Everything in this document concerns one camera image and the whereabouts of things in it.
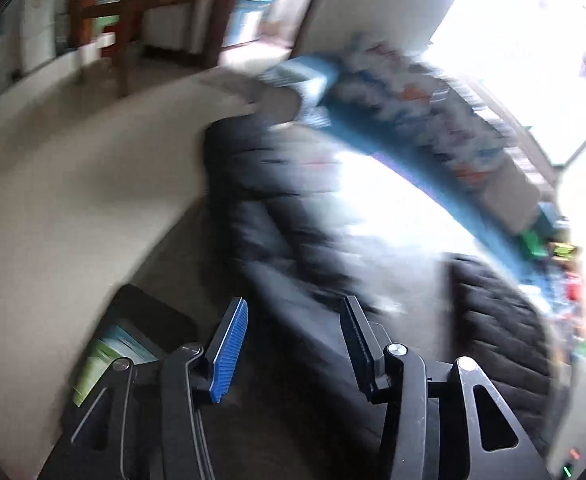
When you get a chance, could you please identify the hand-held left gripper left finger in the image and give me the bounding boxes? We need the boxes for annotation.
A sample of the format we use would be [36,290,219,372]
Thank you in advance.
[38,298,249,480]

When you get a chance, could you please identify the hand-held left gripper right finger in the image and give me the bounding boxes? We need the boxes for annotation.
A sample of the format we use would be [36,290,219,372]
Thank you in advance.
[339,296,554,480]

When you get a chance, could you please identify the black puffer jacket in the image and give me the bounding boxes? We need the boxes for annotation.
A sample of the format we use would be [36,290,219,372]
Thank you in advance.
[203,116,558,480]

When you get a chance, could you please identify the black box with green booklet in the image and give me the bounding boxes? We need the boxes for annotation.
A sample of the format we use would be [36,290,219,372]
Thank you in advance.
[72,284,197,408]

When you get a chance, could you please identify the green plastic container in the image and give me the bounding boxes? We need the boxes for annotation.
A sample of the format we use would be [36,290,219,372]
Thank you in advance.
[519,229,550,262]

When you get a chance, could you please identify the beige pillow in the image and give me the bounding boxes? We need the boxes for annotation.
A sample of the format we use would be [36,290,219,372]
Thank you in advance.
[483,160,542,233]

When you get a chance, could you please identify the blue striped folded cloth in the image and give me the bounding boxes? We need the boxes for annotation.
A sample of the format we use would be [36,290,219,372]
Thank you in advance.
[260,52,342,126]

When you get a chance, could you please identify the white radiator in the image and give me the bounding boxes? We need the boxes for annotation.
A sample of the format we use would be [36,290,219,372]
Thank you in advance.
[142,4,195,52]

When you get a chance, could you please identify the blue plastic box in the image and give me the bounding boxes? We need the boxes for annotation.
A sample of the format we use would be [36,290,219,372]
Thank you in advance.
[222,0,277,49]

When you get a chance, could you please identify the window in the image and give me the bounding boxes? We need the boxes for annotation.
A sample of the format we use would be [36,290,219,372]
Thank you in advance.
[423,0,586,163]

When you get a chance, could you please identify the wooden table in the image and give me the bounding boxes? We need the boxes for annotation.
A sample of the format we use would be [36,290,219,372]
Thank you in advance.
[70,0,205,99]

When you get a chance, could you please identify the wooden door frame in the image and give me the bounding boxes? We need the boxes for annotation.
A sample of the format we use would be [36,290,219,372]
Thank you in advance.
[200,0,248,68]

